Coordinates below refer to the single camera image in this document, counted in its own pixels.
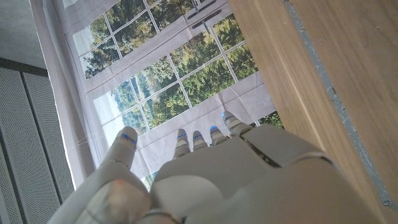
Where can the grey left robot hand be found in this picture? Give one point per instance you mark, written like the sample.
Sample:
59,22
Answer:
248,186

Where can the wooden table edge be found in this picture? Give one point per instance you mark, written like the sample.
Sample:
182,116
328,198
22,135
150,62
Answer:
335,102

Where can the printed window backdrop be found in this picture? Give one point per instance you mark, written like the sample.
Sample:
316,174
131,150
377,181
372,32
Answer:
155,62

